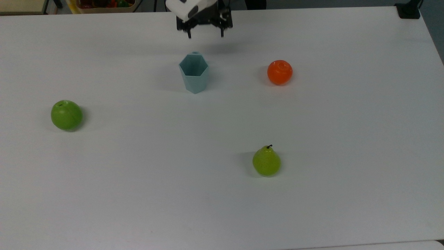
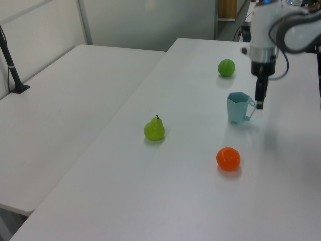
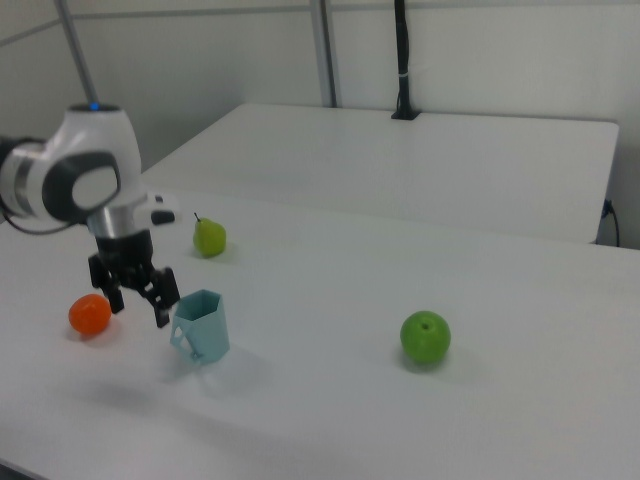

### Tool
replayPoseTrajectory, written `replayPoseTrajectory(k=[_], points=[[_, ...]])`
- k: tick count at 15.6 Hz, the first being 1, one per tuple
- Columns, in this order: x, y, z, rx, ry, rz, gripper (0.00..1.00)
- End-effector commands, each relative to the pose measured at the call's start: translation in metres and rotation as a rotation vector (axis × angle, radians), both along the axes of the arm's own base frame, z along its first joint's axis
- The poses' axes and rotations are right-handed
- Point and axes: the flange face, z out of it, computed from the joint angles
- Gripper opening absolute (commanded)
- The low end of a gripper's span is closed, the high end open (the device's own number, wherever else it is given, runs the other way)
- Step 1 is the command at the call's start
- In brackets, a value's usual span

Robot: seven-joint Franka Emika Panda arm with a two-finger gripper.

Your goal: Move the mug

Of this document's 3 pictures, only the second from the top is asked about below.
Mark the green toy pear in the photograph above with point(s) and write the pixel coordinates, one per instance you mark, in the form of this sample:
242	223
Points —
154	130

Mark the black clamp stand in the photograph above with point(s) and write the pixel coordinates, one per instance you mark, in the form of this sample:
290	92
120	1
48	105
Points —
313	49

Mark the orange toy fruit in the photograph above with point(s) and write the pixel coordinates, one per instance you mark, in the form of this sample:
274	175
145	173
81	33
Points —
228	159

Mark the light blue hexagonal mug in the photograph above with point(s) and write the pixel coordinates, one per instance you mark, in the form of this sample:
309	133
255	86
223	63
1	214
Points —
237	110

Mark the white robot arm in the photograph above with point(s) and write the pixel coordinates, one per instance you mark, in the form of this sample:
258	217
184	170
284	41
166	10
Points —
263	25

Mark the black camera stand pole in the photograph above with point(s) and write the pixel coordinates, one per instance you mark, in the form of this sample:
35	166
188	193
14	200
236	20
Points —
12	70

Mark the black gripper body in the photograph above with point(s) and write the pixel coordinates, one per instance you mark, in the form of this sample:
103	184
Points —
263	68

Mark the green toy apple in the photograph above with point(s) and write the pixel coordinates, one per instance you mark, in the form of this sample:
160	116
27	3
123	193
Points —
226	67

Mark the black equipment box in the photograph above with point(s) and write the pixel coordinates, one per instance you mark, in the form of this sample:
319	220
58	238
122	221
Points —
247	32

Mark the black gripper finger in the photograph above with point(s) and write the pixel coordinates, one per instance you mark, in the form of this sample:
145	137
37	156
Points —
259	95
265	86

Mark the wooden cabinet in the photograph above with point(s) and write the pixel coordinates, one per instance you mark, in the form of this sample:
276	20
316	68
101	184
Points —
227	8

